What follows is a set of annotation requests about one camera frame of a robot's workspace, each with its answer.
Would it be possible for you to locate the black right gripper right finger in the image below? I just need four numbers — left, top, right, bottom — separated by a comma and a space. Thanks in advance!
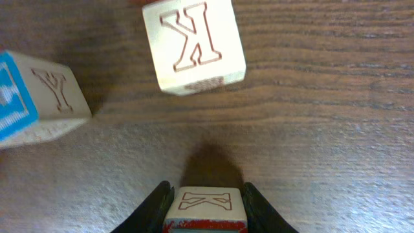
242, 182, 298, 233

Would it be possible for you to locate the blue letter H block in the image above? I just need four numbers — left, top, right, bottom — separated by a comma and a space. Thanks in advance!
1, 50, 92, 148

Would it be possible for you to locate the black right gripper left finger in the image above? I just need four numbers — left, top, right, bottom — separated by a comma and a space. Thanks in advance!
111, 181, 175, 233

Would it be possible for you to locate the plain K wooden block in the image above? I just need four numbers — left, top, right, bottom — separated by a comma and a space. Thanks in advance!
142, 0, 246, 96

